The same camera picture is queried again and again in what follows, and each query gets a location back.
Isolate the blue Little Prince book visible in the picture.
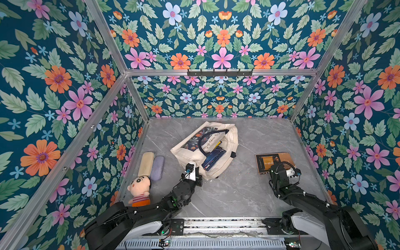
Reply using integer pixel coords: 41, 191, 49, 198
202, 146, 226, 171

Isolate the cream canvas tote bag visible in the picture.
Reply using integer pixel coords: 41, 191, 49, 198
171, 122, 239, 180

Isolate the brown cover book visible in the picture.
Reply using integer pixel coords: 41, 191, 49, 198
255, 152, 296, 175

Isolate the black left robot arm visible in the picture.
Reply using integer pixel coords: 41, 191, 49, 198
84, 167, 202, 250

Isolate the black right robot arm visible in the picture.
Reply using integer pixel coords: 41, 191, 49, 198
269, 161, 378, 250

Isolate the purple fabric glasses case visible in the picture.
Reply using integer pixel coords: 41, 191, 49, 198
150, 156, 165, 181

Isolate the beige glasses case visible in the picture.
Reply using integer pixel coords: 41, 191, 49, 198
138, 152, 155, 177

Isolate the cartoon boy plush doll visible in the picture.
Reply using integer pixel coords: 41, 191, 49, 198
127, 176, 151, 207

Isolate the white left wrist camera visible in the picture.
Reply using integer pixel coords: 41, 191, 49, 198
184, 162, 197, 181

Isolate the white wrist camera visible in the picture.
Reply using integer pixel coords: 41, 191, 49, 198
286, 168, 302, 178
184, 162, 197, 181

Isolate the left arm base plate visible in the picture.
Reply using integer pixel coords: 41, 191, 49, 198
157, 219, 185, 236

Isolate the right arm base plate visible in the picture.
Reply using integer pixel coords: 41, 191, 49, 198
261, 218, 294, 235

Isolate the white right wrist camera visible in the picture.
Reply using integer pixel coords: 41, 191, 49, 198
286, 168, 302, 178

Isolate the black hook rail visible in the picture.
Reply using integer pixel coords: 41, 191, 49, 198
186, 69, 253, 78

